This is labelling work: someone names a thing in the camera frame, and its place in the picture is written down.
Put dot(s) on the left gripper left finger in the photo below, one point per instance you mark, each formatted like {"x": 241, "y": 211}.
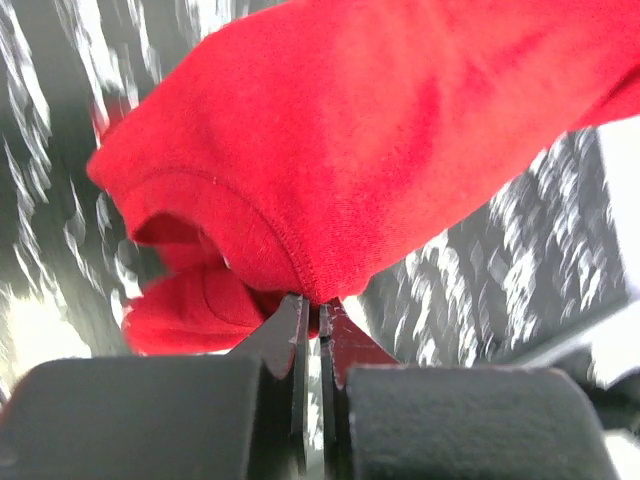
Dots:
{"x": 279, "y": 433}

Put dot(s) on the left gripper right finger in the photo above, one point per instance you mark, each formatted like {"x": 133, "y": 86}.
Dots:
{"x": 343, "y": 346}

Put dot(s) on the red t-shirt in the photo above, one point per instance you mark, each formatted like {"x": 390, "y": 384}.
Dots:
{"x": 307, "y": 147}

